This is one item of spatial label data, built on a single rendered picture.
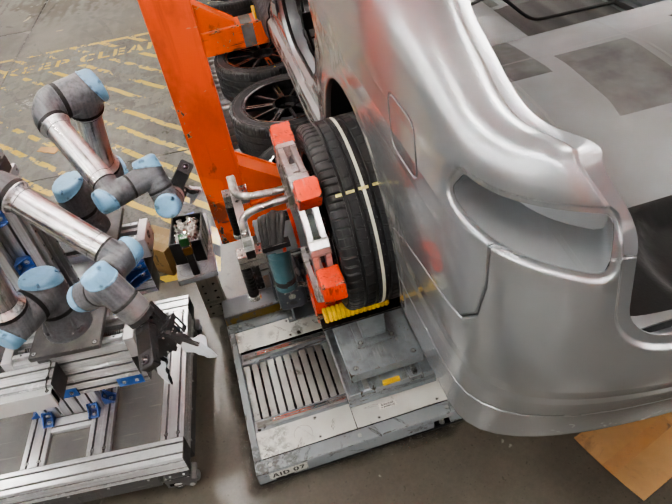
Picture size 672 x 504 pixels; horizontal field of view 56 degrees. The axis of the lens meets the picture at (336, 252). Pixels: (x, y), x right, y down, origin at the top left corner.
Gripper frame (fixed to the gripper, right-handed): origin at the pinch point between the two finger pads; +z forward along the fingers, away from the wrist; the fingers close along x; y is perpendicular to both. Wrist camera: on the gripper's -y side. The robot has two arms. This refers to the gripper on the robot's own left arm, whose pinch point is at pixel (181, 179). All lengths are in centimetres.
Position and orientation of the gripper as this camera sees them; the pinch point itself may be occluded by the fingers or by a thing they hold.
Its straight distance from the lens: 227.7
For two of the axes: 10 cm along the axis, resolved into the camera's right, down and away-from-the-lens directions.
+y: -4.1, 8.9, 2.1
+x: 9.0, 3.6, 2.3
